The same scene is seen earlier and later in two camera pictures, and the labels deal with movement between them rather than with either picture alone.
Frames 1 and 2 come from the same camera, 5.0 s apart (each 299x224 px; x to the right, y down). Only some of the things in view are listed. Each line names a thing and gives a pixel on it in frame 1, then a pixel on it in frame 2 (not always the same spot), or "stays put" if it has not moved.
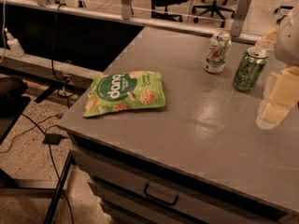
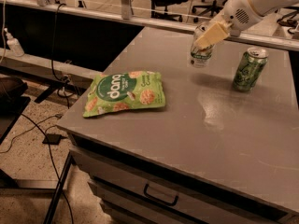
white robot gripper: x=289 y=41 → x=239 y=11
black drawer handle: x=160 y=200 stays put
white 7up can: x=220 y=46 → x=200 y=57
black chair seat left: x=12 y=103 stays put
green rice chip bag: x=124 y=91 stays put
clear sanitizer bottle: x=14 y=44 stays put
